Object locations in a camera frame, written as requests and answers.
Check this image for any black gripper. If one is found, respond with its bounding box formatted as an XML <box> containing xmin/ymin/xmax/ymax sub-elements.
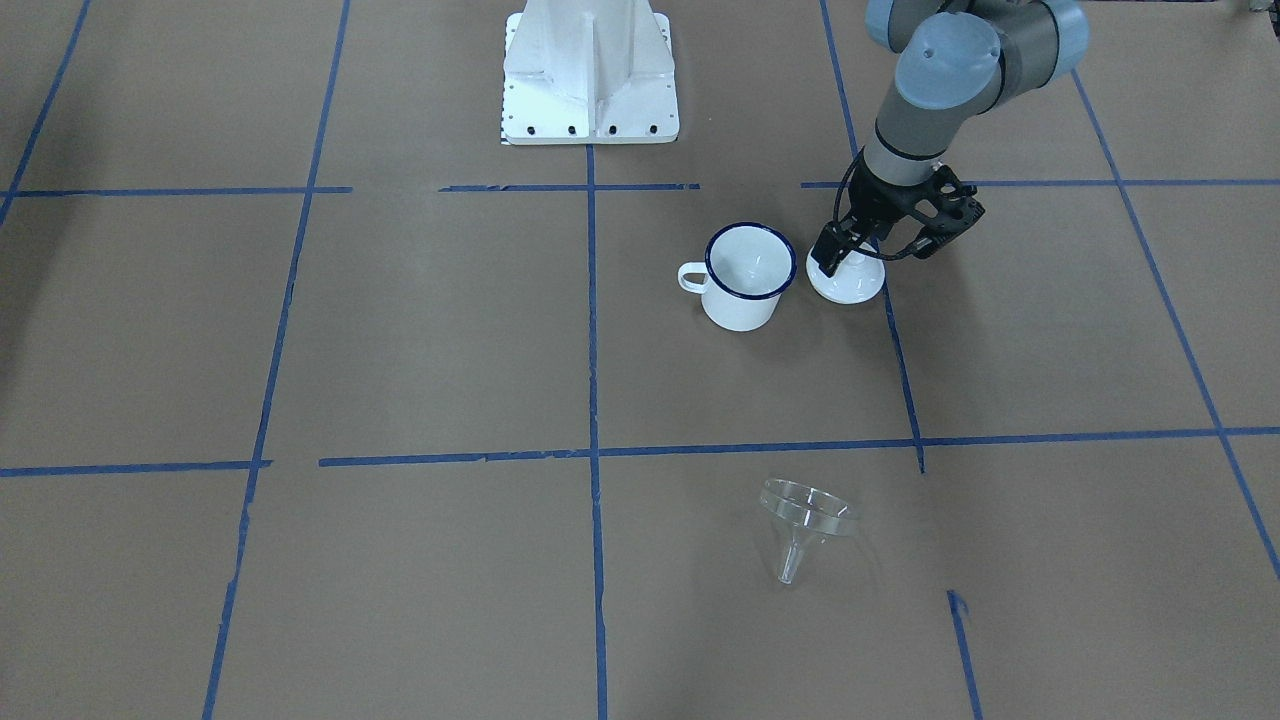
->
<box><xmin>809</xmin><ymin>172</ymin><xmax>986</xmax><ymax>277</ymax></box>

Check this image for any white ceramic lid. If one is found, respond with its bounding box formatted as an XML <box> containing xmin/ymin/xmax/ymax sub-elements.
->
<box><xmin>805</xmin><ymin>252</ymin><xmax>886</xmax><ymax>305</ymax></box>

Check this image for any clear plastic funnel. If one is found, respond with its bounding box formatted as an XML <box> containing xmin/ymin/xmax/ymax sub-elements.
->
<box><xmin>759</xmin><ymin>478</ymin><xmax>860</xmax><ymax>585</ymax></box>

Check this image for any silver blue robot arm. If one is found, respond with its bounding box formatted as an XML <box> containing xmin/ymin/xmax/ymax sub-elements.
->
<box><xmin>810</xmin><ymin>1</ymin><xmax>1091</xmax><ymax>278</ymax></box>

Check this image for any white enamel mug blue rim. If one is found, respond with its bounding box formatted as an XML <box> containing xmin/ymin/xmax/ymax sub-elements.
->
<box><xmin>677</xmin><ymin>222</ymin><xmax>797</xmax><ymax>332</ymax></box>

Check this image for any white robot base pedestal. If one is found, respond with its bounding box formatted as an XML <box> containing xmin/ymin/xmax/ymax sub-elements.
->
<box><xmin>500</xmin><ymin>1</ymin><xmax>681</xmax><ymax>146</ymax></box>

